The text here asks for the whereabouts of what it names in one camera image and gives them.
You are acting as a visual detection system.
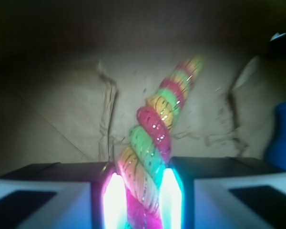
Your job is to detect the blue plastic bottle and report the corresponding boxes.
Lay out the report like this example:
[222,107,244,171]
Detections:
[264,102,286,171]

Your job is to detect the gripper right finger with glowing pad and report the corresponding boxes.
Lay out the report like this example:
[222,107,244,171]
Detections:
[160,156,286,229]

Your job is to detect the multicolored twisted rope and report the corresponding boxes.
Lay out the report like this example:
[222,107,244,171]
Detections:
[116,55,204,229]

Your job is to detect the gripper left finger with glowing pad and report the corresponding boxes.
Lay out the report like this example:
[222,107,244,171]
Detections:
[0,162,127,229]

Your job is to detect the brown paper bag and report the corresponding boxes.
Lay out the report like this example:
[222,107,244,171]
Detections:
[0,0,286,175]

